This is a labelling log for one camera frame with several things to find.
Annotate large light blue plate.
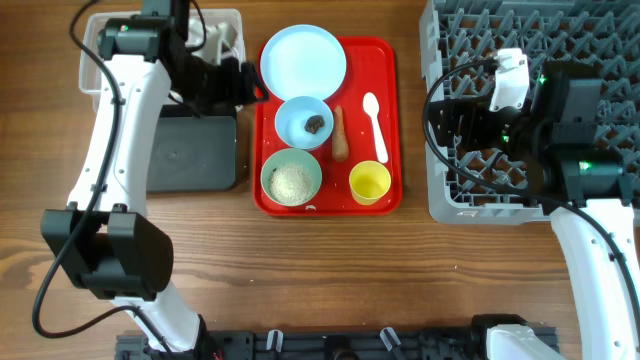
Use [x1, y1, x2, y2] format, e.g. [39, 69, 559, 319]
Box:
[260, 24, 347, 101]

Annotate white rice pile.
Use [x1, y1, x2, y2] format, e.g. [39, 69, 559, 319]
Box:
[269, 163, 313, 206]

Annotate dark dried mushroom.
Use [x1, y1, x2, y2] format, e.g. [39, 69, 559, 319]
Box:
[304, 115, 325, 134]

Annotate left black cable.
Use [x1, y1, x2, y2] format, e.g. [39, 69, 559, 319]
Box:
[30, 0, 211, 360]

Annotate right black cable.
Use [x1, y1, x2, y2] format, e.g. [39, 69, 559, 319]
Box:
[421, 57, 640, 321]

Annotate black rectangular tray bin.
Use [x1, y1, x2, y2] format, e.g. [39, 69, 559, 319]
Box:
[147, 105, 238, 193]

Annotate white tissue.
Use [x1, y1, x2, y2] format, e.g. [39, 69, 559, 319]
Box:
[200, 22, 238, 64]

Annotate black cable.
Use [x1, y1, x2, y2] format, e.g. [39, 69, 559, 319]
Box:
[30, 0, 211, 360]
[421, 57, 640, 321]

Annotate green bowl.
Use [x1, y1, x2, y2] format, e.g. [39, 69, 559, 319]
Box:
[260, 148, 323, 206]

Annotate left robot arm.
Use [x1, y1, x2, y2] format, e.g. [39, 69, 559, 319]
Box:
[41, 1, 268, 359]

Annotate grey dishwasher rack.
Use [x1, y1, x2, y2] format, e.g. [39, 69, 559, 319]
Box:
[419, 0, 639, 225]

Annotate yellow plastic cup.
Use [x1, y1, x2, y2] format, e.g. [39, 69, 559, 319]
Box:
[348, 160, 392, 206]

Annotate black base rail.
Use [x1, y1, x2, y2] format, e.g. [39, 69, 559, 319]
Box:
[114, 325, 559, 360]

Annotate light blue bowl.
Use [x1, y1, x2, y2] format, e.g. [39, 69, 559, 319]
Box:
[274, 96, 334, 151]

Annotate orange carrot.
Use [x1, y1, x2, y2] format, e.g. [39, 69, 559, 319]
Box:
[332, 106, 349, 162]

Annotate clear plastic bin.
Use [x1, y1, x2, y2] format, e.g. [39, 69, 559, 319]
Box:
[78, 8, 246, 111]

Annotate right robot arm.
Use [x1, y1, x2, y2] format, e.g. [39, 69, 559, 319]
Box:
[422, 58, 639, 359]

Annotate white plastic spoon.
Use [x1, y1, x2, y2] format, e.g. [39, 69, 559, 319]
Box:
[363, 92, 389, 164]

